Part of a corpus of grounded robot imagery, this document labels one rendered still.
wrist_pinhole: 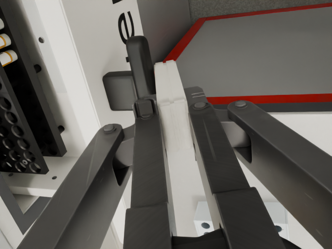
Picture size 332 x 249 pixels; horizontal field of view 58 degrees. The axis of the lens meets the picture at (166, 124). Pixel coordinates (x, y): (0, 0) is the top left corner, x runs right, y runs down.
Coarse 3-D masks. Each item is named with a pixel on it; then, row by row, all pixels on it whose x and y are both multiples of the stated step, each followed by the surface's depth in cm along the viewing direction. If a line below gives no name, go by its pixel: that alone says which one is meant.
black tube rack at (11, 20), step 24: (0, 0) 25; (24, 48) 27; (24, 72) 27; (24, 96) 29; (0, 120) 28; (48, 120) 30; (0, 144) 29; (48, 144) 32; (0, 168) 31; (24, 168) 31
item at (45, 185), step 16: (16, 0) 28; (16, 16) 29; (32, 32) 29; (32, 48) 30; (48, 80) 32; (48, 96) 33; (64, 96) 32; (64, 112) 33; (64, 144) 36; (80, 144) 35; (48, 160) 37; (64, 160) 36; (16, 176) 35; (32, 176) 34; (48, 176) 34; (64, 176) 33; (16, 192) 34; (32, 192) 33; (48, 192) 32
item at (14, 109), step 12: (0, 72) 25; (0, 96) 26; (12, 96) 26; (0, 108) 27; (12, 108) 26; (12, 120) 27; (24, 120) 27; (12, 132) 28; (24, 132) 27; (24, 144) 29; (36, 144) 28; (24, 156) 29; (36, 156) 29; (36, 168) 30
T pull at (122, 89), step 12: (132, 36) 19; (132, 48) 19; (144, 48) 19; (132, 60) 19; (144, 60) 19; (108, 72) 21; (120, 72) 21; (132, 72) 20; (144, 72) 19; (108, 84) 21; (120, 84) 20; (132, 84) 20; (144, 84) 20; (108, 96) 21; (120, 96) 21; (132, 96) 21; (120, 108) 22
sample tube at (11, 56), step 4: (4, 52) 26; (8, 52) 26; (12, 52) 26; (0, 56) 25; (4, 56) 26; (8, 56) 26; (12, 56) 26; (16, 56) 27; (0, 60) 25; (4, 60) 26; (8, 60) 26; (12, 60) 26; (4, 64) 26
